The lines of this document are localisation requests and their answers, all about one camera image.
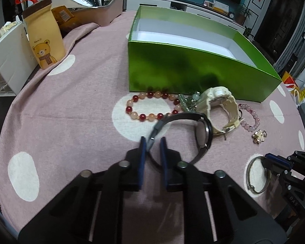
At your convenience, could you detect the tall potted plant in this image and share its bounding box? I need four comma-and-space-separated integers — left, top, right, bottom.
236, 4, 253, 24

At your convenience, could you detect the brown snack box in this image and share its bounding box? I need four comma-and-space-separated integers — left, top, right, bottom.
51, 5, 75, 24

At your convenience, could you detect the red and peach bead bracelet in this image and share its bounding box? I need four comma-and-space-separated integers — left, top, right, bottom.
126, 91, 181, 122

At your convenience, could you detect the cream plastic wrist watch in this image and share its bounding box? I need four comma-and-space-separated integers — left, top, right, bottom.
195, 86, 244, 135

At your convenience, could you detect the yellow shopping bag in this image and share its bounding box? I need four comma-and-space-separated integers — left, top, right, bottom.
282, 71, 299, 87

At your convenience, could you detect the white plastic drawer box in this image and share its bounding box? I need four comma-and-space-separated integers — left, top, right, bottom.
0, 22, 38, 96

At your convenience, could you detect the beige desk organizer tray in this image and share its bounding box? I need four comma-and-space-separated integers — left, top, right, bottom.
47, 0, 125, 27

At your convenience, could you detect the small potted plant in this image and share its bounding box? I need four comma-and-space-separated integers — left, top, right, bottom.
243, 26, 255, 41

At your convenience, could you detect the silver bangle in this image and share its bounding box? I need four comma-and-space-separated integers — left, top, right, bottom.
245, 156, 272, 195

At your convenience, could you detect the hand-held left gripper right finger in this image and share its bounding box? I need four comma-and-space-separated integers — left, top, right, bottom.
160, 136, 288, 244

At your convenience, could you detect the white tv cabinet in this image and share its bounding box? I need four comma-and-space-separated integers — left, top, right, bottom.
126, 0, 244, 35

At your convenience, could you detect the grey curtain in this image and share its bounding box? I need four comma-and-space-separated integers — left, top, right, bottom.
274, 5, 305, 73

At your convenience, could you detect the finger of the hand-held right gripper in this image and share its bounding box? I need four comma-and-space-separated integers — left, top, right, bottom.
290, 151, 305, 169
263, 153, 294, 178

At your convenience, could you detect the green cardboard box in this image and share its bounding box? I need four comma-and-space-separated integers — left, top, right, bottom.
127, 5, 282, 102

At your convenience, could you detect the yellow and white calendar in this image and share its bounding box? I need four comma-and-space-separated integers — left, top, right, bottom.
203, 0, 230, 14

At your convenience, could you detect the gold flower brooch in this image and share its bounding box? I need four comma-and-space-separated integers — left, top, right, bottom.
252, 130, 268, 145

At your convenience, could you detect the pink bead bracelet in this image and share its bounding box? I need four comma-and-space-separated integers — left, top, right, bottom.
237, 103, 261, 132

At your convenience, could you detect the green jade charm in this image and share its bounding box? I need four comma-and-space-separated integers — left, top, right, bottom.
177, 91, 201, 113

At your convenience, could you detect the dark door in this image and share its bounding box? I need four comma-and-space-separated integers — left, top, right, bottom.
254, 0, 304, 56

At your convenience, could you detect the white plastic bag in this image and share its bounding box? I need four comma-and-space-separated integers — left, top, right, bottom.
286, 83, 302, 105

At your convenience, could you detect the black wrist watch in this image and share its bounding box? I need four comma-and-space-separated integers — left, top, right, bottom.
146, 112, 214, 169

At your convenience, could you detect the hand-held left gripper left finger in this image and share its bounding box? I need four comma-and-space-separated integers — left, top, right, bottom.
18, 136, 146, 244

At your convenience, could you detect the yellow bear paper bag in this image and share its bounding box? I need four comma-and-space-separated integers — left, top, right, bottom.
22, 0, 66, 70

